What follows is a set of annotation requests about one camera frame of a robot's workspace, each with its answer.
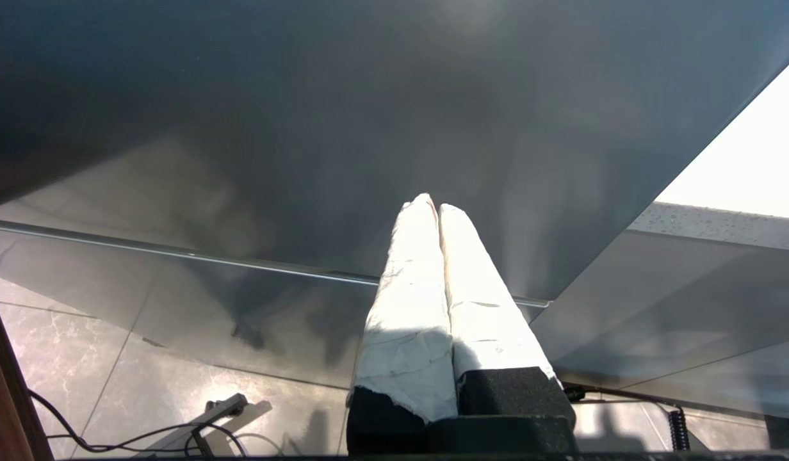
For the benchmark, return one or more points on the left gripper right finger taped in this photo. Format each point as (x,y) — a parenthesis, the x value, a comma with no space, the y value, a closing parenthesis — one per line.
(490,333)

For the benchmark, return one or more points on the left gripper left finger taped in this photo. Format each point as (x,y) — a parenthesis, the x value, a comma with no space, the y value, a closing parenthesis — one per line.
(407,333)

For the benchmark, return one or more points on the grey cabinet front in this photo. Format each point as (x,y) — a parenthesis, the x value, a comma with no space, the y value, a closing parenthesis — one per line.
(273,128)

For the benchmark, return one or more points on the brown wooden furniture edge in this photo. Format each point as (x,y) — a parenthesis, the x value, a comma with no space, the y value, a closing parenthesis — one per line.
(4,403)

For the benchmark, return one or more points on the grey metal floor bracket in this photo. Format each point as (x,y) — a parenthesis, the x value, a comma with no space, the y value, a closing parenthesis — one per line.
(221,410)

